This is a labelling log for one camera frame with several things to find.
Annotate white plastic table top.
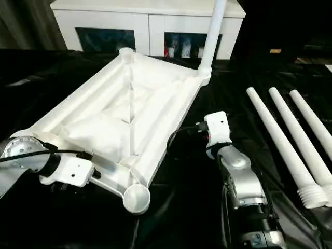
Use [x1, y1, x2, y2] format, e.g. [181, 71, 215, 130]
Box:
[9, 48, 212, 215]

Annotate white plastic table leg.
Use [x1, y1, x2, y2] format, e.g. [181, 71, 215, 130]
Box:
[198, 0, 228, 78]
[246, 87, 326, 209]
[268, 87, 332, 203]
[289, 90, 332, 156]

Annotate black work mat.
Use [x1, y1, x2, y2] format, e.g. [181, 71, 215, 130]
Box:
[0, 48, 332, 249]

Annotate small white bottle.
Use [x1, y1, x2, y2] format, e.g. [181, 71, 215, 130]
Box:
[181, 38, 192, 59]
[167, 38, 177, 58]

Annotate white cabinet with openings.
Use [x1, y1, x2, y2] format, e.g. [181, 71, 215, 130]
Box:
[50, 0, 246, 61]

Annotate grey curtain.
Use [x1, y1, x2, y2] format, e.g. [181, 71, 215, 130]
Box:
[0, 0, 68, 50]

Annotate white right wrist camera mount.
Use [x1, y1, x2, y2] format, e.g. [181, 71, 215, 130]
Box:
[203, 110, 233, 149]

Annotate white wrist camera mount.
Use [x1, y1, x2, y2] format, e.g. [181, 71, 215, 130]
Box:
[203, 110, 233, 149]
[38, 154, 95, 188]

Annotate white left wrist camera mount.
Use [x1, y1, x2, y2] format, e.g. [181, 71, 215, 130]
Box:
[38, 154, 95, 188]

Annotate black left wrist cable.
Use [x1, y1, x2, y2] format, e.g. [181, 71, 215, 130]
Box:
[0, 140, 94, 163]

